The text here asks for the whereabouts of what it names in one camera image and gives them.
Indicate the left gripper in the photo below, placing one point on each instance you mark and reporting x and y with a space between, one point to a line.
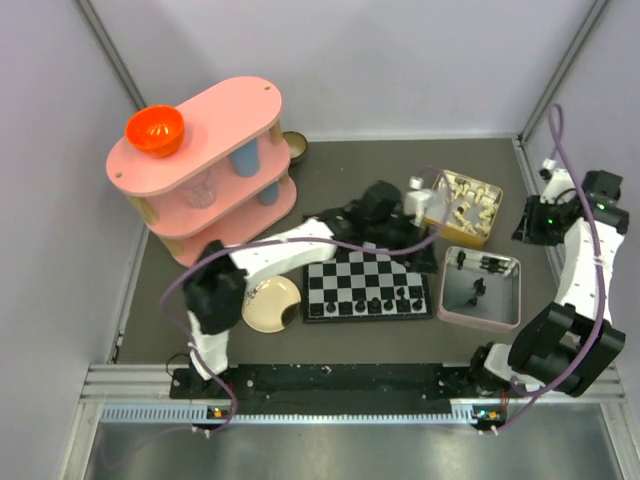
425 261

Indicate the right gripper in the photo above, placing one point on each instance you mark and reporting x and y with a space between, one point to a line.
527 230

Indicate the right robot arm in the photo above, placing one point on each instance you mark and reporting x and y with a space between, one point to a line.
572 338

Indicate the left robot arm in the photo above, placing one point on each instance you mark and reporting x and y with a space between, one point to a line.
214 287

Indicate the white chess pieces heap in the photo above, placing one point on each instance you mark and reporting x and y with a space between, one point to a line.
474 206

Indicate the yellow tin box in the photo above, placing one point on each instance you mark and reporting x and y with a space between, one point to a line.
439 215

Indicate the pink tin box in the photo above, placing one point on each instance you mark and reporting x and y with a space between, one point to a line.
480 290

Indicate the black white chessboard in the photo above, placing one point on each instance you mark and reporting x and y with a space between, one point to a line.
353 275

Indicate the cream plate with flower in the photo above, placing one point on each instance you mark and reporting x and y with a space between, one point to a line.
272 305

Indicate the lower blue cup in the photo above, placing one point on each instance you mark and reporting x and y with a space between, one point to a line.
269 195

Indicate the blue cup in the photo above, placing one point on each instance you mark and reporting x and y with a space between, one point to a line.
269 195
245 159

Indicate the brown ceramic bowl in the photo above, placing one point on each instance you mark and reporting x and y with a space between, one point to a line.
298 146

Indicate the upper blue cup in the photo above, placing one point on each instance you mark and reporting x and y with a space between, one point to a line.
245 159

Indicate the pink wooden shelf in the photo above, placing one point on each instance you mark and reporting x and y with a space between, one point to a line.
218 120

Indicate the clear drinking glass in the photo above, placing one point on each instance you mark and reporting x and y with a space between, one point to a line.
200 190

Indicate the orange bowl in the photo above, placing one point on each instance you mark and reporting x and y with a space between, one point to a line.
157 130

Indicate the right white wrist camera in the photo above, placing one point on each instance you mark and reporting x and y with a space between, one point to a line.
559 186

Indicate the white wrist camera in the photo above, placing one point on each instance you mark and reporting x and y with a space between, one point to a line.
418 200
559 186

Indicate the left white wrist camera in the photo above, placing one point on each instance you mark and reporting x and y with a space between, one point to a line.
418 200

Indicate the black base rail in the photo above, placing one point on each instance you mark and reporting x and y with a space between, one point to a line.
336 389

